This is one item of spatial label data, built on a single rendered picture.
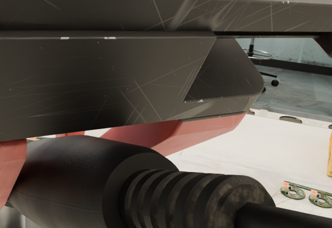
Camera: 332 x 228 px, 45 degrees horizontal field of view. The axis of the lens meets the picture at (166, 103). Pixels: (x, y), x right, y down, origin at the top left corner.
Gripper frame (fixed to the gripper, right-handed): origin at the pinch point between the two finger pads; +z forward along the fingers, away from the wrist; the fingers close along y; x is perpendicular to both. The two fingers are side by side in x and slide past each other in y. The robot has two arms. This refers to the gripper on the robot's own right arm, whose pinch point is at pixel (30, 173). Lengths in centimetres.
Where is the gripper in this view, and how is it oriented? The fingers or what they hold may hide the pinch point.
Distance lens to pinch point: 13.9
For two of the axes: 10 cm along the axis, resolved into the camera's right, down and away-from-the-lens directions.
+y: -8.6, 0.9, -5.0
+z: -3.3, 6.6, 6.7
